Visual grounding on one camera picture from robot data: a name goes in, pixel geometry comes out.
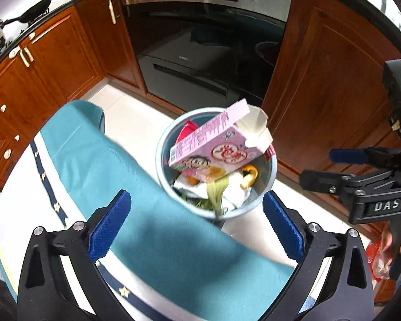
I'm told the black wok pan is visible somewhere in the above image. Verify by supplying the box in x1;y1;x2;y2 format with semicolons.
2;0;54;25

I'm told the built-in black oven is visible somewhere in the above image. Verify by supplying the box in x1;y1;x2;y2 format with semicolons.
118;0;294;109

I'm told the red clear plastic bag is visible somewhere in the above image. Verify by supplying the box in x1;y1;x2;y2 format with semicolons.
371;242;393;280

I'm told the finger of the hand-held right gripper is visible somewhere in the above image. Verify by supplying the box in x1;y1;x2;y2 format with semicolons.
330;147;401;166
301;170;396;204

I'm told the pink red wrapper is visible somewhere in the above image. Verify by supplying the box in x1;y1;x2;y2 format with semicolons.
175;120;199;148

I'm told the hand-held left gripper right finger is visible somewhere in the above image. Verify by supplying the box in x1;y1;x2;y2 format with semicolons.
261;190;375;321

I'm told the teal grey striped tablecloth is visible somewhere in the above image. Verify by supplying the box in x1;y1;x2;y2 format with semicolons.
0;100;296;321

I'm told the teal round trash bin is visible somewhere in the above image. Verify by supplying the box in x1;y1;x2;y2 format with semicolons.
155;107;278;220

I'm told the white paper napkin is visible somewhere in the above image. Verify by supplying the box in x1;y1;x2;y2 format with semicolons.
221;174;255;208
173;177;208;201

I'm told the wooden cabinet with drawers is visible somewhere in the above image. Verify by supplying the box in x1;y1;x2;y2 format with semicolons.
0;0;146;191

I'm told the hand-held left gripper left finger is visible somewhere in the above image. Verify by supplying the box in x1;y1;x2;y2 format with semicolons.
18;190;132;321

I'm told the wooden kitchen cabinet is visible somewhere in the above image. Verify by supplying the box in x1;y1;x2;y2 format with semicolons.
262;0;401;241

